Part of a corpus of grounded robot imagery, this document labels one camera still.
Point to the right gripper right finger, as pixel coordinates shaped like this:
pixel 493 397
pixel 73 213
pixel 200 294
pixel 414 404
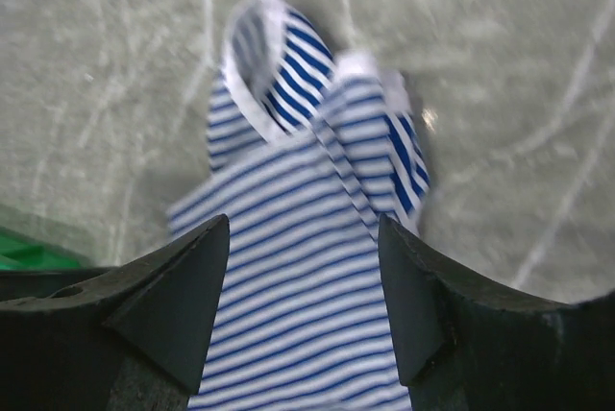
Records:
pixel 463 341

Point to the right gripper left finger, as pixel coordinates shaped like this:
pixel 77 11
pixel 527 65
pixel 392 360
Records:
pixel 133 337

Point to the blue white striped tank top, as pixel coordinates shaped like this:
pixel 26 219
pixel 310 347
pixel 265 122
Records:
pixel 307 151

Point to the green plastic basket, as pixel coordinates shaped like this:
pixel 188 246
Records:
pixel 23 253

